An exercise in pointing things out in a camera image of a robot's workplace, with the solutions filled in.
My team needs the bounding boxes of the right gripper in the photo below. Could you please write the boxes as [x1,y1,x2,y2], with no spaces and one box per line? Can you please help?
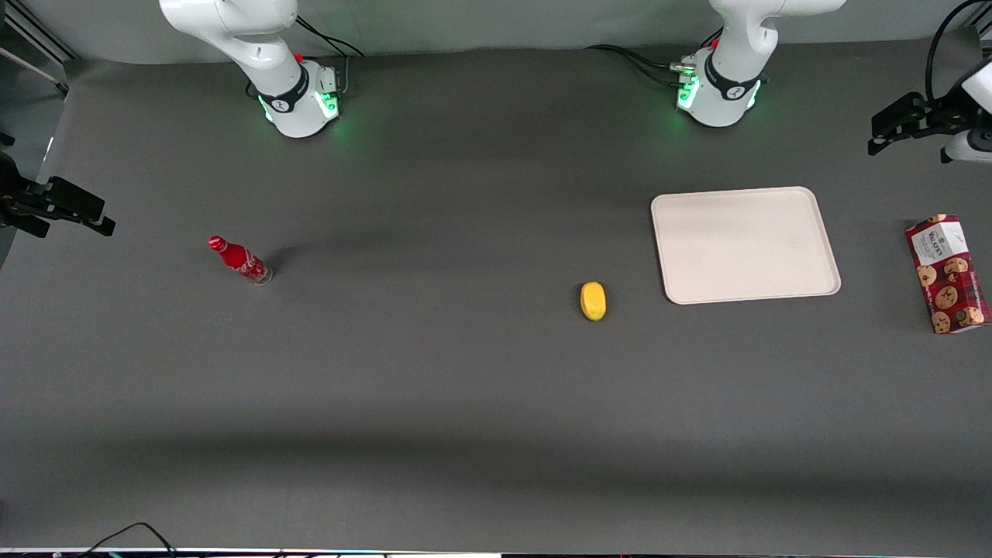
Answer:
[0,151,117,238]

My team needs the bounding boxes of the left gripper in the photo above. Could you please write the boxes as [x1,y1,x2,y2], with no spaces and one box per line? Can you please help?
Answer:
[867,58,992,157]

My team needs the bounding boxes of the red cookie box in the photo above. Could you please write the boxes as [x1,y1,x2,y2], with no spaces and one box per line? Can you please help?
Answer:
[905,214,992,335]

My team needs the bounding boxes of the beige plastic tray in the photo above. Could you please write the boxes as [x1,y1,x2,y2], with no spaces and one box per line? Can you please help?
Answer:
[650,186,842,305]

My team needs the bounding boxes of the red cola bottle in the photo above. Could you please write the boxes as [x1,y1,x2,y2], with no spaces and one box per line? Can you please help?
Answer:
[207,235,274,286]

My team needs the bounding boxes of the yellow lemon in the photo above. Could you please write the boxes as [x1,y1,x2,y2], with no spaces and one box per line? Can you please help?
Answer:
[580,281,608,322]

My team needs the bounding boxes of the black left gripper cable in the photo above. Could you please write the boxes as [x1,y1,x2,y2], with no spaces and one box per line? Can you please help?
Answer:
[925,0,992,103]

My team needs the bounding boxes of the aluminium frame profile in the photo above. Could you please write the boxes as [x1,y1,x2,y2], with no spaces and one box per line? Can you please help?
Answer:
[0,0,80,98]

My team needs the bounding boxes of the black left arm base cable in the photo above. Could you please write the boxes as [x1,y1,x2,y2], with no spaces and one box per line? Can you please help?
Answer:
[584,44,693,88]

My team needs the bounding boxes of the black arm base cable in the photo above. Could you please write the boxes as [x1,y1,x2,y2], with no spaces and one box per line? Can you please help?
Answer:
[294,15,366,60]
[584,44,693,88]

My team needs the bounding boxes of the black right arm base cable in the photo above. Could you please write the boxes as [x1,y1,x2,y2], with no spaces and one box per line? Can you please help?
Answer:
[294,15,366,60]

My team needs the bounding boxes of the black table edge cable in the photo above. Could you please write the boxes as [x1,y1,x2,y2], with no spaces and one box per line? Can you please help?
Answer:
[76,522,181,558]

